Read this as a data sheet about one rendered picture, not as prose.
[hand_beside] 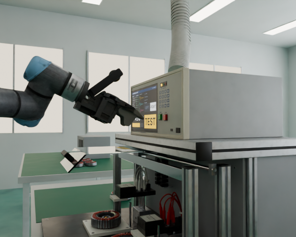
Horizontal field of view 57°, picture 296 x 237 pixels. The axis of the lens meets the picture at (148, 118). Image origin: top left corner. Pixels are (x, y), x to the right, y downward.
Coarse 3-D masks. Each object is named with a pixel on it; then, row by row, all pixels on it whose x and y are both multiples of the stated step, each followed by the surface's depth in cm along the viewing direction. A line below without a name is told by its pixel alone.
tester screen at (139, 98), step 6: (144, 90) 103; (150, 90) 98; (132, 96) 115; (138, 96) 109; (144, 96) 103; (150, 96) 98; (132, 102) 115; (138, 102) 109; (144, 102) 103; (150, 102) 98; (138, 108) 109; (144, 114) 103; (150, 114) 98
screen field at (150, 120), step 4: (144, 116) 103; (148, 116) 99; (152, 116) 96; (144, 120) 103; (148, 120) 99; (152, 120) 96; (144, 124) 103; (148, 124) 99; (152, 124) 96; (152, 128) 96
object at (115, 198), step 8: (120, 184) 108; (128, 184) 108; (120, 192) 102; (128, 192) 103; (136, 192) 104; (144, 192) 106; (152, 192) 107; (120, 200) 102; (144, 200) 107; (144, 208) 106
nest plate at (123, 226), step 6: (84, 222) 105; (90, 222) 105; (90, 228) 99; (96, 228) 99; (114, 228) 99; (120, 228) 99; (126, 228) 99; (90, 234) 94; (96, 234) 94; (102, 234) 95; (108, 234) 96
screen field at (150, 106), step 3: (153, 102) 95; (144, 105) 103; (147, 105) 100; (150, 105) 98; (153, 105) 95; (144, 108) 103; (147, 108) 100; (150, 108) 98; (153, 108) 95; (144, 111) 103
